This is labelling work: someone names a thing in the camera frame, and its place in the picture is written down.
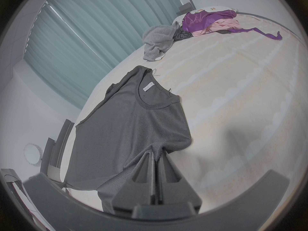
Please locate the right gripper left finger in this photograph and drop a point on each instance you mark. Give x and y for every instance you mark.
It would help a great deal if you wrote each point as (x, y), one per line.
(133, 194)

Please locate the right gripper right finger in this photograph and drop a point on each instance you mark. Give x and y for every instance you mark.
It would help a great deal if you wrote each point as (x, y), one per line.
(179, 195)

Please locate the black T-shirt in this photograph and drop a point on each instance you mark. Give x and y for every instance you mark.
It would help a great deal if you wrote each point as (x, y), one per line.
(132, 129)

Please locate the bed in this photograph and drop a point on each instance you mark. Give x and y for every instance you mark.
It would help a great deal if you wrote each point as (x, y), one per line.
(240, 92)

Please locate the round white mirror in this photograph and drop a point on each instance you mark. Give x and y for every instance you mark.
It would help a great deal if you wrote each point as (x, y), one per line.
(31, 153)

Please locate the blue-green curtain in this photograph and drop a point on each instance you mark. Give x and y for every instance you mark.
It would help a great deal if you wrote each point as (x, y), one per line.
(115, 15)
(60, 64)

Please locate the grey garment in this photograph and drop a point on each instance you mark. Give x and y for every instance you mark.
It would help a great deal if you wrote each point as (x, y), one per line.
(158, 40)

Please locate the black shiny garment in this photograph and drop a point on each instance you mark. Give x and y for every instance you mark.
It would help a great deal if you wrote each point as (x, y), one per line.
(182, 35)

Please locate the purple satin garment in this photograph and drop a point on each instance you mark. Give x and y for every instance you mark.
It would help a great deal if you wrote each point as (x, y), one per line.
(204, 20)

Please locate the grey bedside table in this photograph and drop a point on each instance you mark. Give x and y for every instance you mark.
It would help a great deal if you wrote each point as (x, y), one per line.
(185, 8)

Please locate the white printed pillow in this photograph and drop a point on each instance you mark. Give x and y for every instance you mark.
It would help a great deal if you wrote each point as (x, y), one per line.
(216, 8)

